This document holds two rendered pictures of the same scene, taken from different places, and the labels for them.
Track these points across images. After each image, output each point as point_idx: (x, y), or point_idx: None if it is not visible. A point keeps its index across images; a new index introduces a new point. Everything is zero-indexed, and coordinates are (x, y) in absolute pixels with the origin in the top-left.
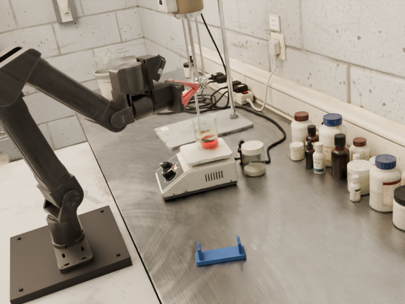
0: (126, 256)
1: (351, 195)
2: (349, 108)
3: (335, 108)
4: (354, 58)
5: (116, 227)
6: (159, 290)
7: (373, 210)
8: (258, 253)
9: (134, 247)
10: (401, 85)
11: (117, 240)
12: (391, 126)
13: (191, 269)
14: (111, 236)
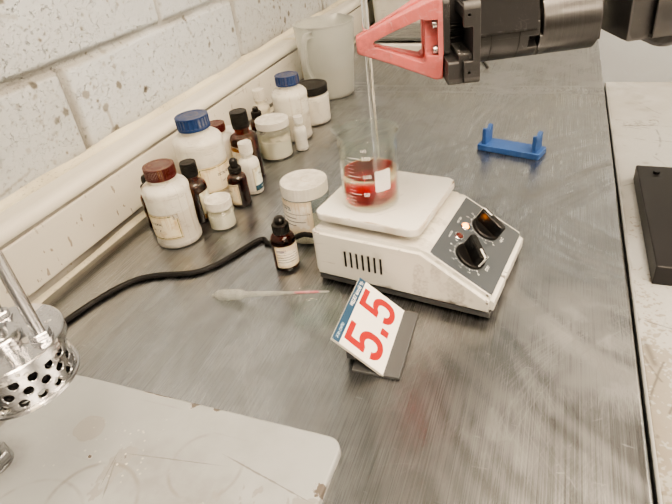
0: (643, 167)
1: (307, 140)
2: (104, 148)
3: (107, 157)
4: (67, 41)
5: (650, 210)
6: (607, 147)
7: (313, 135)
8: (468, 142)
9: (620, 200)
10: (155, 39)
11: (653, 190)
12: (175, 106)
13: (555, 151)
14: (662, 200)
